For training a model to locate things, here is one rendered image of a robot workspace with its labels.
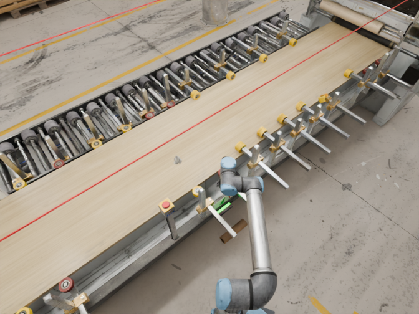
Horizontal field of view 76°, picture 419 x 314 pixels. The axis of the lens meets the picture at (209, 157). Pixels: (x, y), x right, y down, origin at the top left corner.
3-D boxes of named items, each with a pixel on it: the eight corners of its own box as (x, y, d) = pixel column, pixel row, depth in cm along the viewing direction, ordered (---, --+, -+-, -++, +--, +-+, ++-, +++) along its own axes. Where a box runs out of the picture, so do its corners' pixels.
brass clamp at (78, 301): (90, 301, 166) (87, 299, 162) (69, 317, 161) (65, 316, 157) (86, 292, 169) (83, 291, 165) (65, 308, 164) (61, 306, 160)
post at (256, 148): (252, 181, 228) (260, 146, 189) (249, 183, 226) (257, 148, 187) (249, 178, 229) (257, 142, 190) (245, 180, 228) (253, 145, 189)
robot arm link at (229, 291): (239, 340, 160) (255, 311, 104) (210, 340, 160) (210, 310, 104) (237, 311, 170) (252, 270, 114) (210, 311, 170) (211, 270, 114)
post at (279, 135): (271, 167, 240) (283, 132, 201) (269, 170, 238) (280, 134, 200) (268, 165, 241) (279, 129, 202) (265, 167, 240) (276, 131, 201)
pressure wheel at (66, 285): (63, 293, 167) (55, 290, 158) (70, 280, 172) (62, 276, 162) (76, 296, 166) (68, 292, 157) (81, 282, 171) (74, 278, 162)
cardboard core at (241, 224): (247, 223, 269) (225, 242, 258) (247, 226, 275) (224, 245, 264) (242, 217, 273) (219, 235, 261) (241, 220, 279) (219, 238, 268)
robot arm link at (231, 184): (242, 189, 144) (240, 169, 152) (220, 189, 145) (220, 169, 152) (240, 197, 152) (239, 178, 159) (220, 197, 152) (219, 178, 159)
